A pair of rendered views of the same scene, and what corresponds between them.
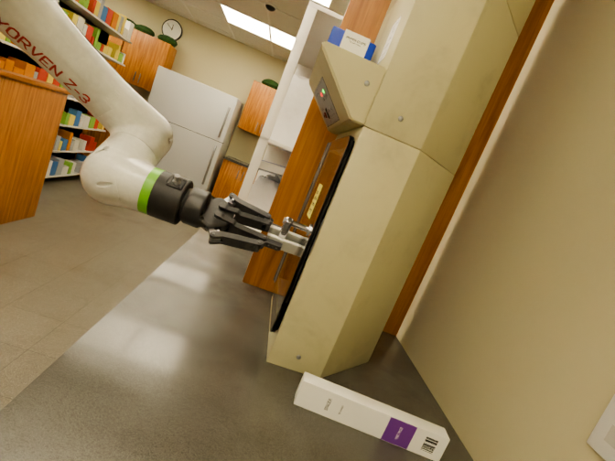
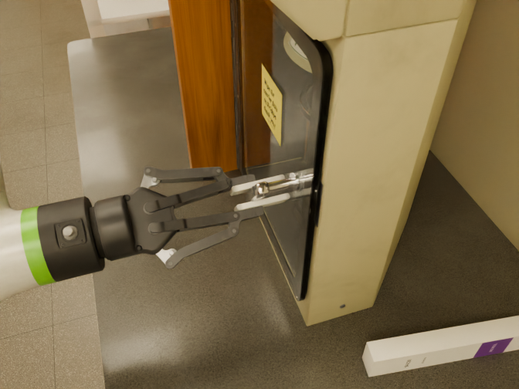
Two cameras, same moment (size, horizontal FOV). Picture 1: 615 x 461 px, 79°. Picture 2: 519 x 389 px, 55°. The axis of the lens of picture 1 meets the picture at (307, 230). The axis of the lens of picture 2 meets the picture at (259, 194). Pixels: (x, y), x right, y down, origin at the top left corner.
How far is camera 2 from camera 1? 0.44 m
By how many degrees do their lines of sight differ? 37
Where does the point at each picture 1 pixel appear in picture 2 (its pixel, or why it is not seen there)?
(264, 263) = (210, 147)
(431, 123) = not seen: outside the picture
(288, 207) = (207, 62)
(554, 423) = not seen: outside the picture
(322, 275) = (344, 237)
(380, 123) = (374, 18)
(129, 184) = (11, 279)
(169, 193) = (75, 255)
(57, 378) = not seen: outside the picture
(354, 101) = (314, 9)
